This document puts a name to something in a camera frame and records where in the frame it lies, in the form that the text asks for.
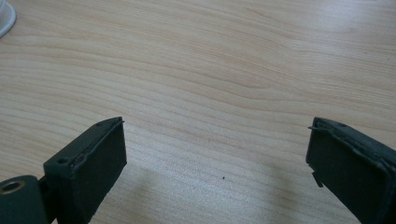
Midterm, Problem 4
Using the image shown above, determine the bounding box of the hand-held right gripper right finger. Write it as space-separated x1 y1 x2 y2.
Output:
305 116 396 224

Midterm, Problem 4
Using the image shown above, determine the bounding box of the single white paper cup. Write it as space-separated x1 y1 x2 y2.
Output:
0 0 18 39

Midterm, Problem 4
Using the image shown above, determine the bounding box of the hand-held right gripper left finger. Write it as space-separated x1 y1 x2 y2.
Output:
43 116 128 224

